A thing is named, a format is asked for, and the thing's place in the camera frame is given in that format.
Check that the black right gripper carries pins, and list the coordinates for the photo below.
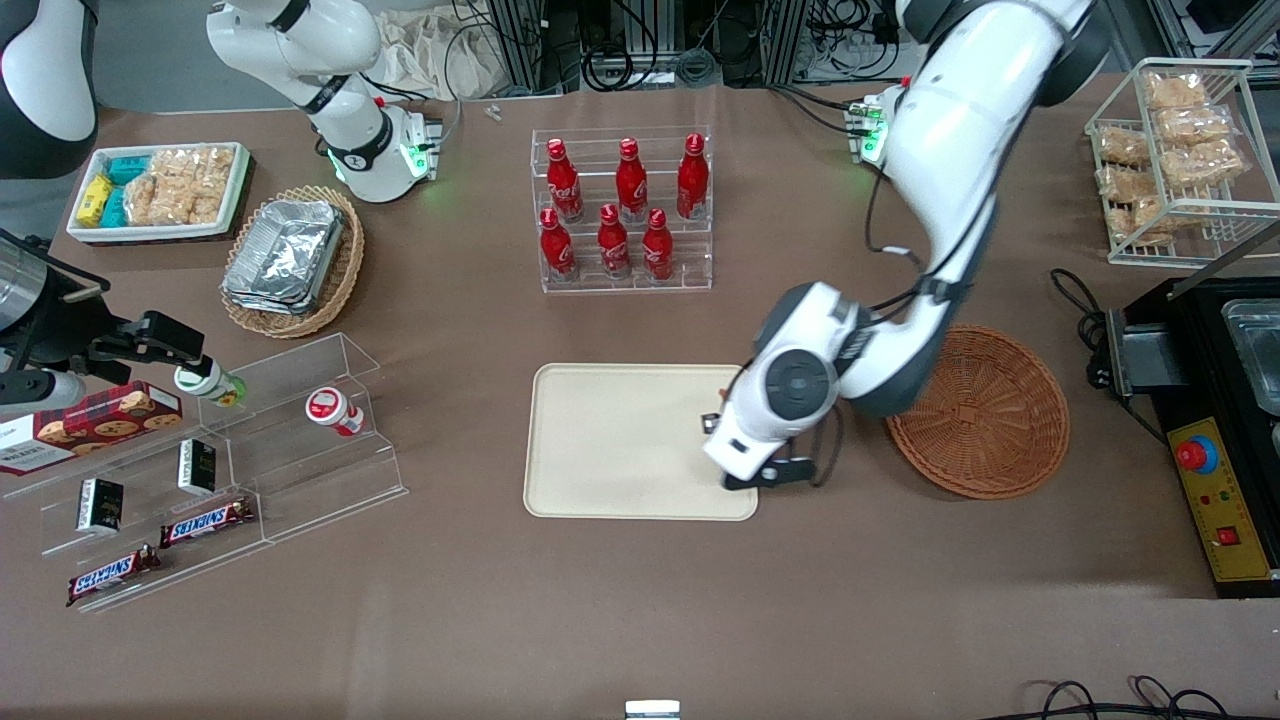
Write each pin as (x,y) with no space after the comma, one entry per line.
(72,341)

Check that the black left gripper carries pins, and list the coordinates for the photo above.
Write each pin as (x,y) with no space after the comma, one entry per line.
(709,423)

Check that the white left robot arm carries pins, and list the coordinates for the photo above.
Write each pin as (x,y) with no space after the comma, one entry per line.
(950,130)

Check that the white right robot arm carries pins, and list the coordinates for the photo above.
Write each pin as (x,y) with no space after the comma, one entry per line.
(355,150)

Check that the cream plastic serving tray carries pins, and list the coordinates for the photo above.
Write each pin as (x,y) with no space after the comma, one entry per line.
(620,440)

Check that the white rectangular snack tray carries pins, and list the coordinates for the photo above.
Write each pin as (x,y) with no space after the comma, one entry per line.
(160,232)

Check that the aluminium foil tray stack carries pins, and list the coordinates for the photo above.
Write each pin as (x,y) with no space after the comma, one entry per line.
(285,255)

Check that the tan oval wicker basket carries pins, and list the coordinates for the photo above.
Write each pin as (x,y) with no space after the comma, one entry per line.
(345,270)

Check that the brown round wicker basket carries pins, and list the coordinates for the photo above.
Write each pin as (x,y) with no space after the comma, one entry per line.
(990,420)

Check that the green bottle white cap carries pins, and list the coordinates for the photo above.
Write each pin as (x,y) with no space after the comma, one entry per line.
(210,383)

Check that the red tartan cookie box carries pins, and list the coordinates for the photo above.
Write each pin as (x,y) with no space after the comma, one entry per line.
(100,425)

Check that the clear rice cracker bag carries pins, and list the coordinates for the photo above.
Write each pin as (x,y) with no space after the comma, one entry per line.
(165,203)
(195,168)

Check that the teal snack packet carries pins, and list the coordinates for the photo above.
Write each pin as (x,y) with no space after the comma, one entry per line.
(115,208)
(128,168)

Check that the small black box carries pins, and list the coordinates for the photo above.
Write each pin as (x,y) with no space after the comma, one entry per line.
(197,467)
(100,505)

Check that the yellow snack packet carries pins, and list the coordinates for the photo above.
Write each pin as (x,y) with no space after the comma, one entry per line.
(95,200)

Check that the clear acrylic bottle rack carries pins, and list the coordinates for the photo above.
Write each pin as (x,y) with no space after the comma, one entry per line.
(690,270)

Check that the red cola bottle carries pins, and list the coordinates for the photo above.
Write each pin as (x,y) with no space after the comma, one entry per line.
(564,185)
(631,185)
(613,245)
(556,248)
(657,248)
(692,180)

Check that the red white small bottle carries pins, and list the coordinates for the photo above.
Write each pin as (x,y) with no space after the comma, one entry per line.
(333,410)

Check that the Snickers chocolate bar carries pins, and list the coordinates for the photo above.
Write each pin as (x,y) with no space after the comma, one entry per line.
(205,522)
(110,575)

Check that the clear acrylic step shelf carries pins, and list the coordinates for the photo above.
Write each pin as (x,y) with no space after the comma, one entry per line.
(300,470)

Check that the beige crumpled cloth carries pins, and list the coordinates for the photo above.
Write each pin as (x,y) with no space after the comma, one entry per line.
(430,50)

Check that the clear cracker packet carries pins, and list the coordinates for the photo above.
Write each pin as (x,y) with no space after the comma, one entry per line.
(1125,183)
(1200,162)
(1190,125)
(1135,222)
(1175,92)
(1123,147)

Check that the black metal appliance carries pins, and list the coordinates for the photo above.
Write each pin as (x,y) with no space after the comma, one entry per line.
(1195,350)

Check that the yellow panel control box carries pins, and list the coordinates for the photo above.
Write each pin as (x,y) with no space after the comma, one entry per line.
(1225,510)

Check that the aluminium extrusion frame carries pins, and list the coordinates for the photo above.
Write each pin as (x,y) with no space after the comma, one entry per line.
(515,45)

